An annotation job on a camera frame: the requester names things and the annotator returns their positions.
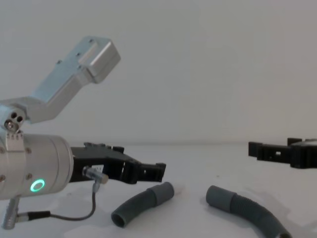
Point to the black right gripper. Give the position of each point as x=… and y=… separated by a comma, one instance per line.
x=304, y=153

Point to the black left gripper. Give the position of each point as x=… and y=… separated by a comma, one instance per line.
x=99, y=156

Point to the white table cloth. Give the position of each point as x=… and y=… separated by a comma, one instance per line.
x=193, y=168

